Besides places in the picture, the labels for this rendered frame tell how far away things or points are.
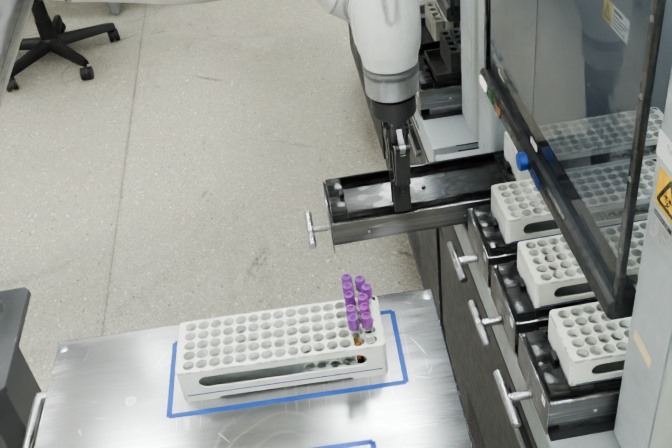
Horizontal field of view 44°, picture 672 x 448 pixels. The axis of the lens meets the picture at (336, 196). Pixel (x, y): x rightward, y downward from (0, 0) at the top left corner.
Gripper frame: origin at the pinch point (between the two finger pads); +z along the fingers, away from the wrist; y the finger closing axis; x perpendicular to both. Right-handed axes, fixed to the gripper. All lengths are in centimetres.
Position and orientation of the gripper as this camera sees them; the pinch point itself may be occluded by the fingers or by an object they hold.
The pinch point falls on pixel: (400, 189)
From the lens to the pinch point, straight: 149.0
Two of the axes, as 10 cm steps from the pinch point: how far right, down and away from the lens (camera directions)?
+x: -9.9, 1.7, -0.4
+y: -1.3, -5.9, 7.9
